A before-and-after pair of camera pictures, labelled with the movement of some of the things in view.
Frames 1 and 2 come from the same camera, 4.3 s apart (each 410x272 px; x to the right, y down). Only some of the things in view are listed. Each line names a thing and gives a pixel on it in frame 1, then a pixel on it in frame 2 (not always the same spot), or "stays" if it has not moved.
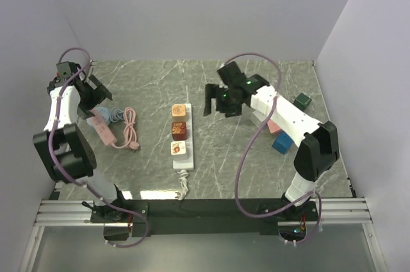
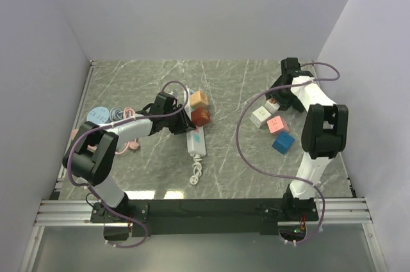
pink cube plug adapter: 273,127 stays
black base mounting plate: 204,217 stays
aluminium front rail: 331,212 stays
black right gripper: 214,91 to 287,102
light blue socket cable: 115,114 stays
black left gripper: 84,109 to 183,125
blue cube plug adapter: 282,143 stays
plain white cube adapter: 257,117 stays
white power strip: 187,164 to 195,137
